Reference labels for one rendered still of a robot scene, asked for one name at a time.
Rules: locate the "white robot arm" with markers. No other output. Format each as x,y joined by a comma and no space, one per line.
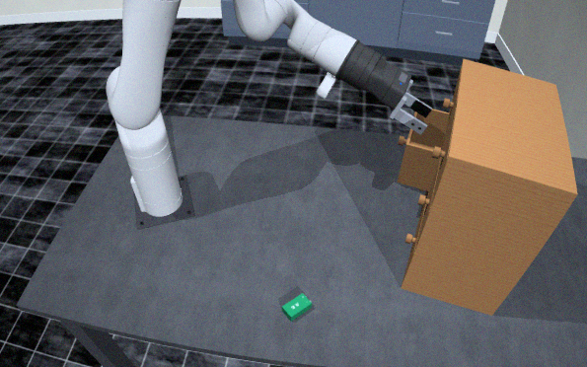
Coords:
134,90

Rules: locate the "tan wooden chest of drawers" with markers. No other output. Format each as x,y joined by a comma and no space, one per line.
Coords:
507,183

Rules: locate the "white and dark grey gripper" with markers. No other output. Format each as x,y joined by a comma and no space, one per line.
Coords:
358,65

